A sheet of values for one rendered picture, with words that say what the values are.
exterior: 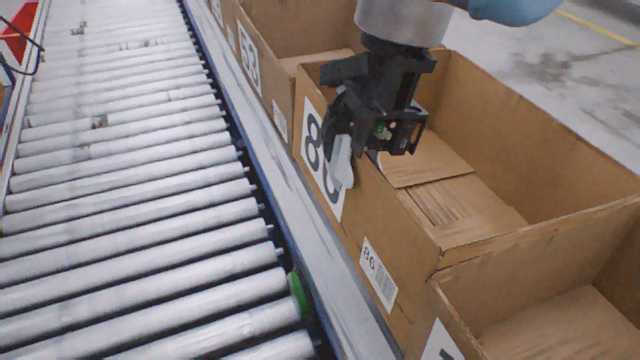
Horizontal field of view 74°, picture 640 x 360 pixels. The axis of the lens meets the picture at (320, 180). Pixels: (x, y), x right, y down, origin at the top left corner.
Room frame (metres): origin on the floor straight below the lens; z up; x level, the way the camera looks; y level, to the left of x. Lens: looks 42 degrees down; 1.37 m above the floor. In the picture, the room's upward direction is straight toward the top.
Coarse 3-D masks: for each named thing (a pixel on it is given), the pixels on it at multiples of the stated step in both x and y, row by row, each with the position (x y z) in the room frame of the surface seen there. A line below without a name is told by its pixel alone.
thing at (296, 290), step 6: (288, 276) 0.38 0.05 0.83; (294, 276) 0.37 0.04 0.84; (288, 282) 0.38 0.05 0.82; (294, 282) 0.36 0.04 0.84; (300, 282) 0.36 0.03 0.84; (294, 288) 0.36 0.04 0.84; (300, 288) 0.35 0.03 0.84; (294, 294) 0.35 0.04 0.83; (300, 294) 0.35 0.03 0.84; (294, 300) 0.35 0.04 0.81; (300, 300) 0.34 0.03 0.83; (300, 306) 0.34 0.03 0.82; (306, 306) 0.34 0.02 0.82; (300, 312) 0.33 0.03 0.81; (306, 312) 0.33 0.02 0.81
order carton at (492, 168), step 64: (320, 64) 0.61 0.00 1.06; (448, 64) 0.70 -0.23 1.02; (448, 128) 0.65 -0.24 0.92; (512, 128) 0.53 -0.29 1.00; (320, 192) 0.47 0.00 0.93; (384, 192) 0.33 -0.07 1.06; (448, 192) 0.50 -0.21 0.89; (512, 192) 0.48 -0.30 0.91; (576, 192) 0.41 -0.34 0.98; (384, 256) 0.30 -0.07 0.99; (448, 256) 0.24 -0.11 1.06
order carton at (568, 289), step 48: (528, 240) 0.27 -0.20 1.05; (576, 240) 0.30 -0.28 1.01; (624, 240) 0.33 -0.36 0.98; (432, 288) 0.22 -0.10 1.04; (480, 288) 0.26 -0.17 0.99; (528, 288) 0.29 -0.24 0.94; (576, 288) 0.32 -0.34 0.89; (624, 288) 0.30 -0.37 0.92; (480, 336) 0.25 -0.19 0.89; (528, 336) 0.25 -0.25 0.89; (576, 336) 0.25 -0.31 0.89; (624, 336) 0.25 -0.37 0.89
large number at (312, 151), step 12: (312, 108) 0.52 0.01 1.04; (312, 120) 0.51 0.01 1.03; (312, 132) 0.51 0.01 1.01; (312, 144) 0.50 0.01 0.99; (312, 156) 0.50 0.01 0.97; (324, 156) 0.46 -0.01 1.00; (312, 168) 0.50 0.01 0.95; (324, 168) 0.46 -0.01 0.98; (324, 180) 0.45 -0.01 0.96; (324, 192) 0.45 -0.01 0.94; (336, 192) 0.42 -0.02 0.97; (336, 204) 0.41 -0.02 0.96; (336, 216) 0.41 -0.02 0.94
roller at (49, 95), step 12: (156, 72) 1.19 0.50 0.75; (168, 72) 1.19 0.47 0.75; (180, 72) 1.20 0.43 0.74; (192, 72) 1.21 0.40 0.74; (204, 72) 1.23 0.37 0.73; (84, 84) 1.11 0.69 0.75; (96, 84) 1.12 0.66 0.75; (108, 84) 1.12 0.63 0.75; (120, 84) 1.13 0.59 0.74; (132, 84) 1.14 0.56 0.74; (36, 96) 1.05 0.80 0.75; (48, 96) 1.06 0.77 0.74; (60, 96) 1.07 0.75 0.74; (72, 96) 1.07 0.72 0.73
